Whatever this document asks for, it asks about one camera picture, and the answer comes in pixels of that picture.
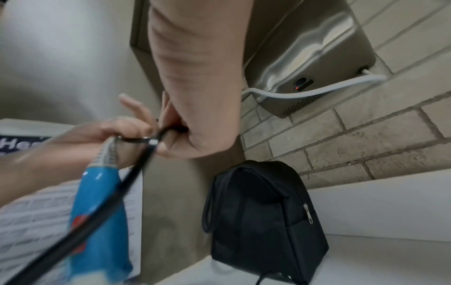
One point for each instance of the person's left forearm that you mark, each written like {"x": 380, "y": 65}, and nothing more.
{"x": 24, "y": 172}

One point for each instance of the person's right hand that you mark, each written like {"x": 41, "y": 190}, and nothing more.
{"x": 197, "y": 83}

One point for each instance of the black zipper bag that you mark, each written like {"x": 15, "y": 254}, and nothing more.
{"x": 260, "y": 222}

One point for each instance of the person's left hand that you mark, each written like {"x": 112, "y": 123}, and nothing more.
{"x": 95, "y": 133}

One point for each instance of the white printed paper sheet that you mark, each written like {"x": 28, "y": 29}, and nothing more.
{"x": 28, "y": 217}

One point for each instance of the blue squeeze tube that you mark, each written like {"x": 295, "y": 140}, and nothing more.
{"x": 98, "y": 217}

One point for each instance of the stainless steel hand dryer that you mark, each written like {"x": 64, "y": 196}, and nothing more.
{"x": 303, "y": 41}

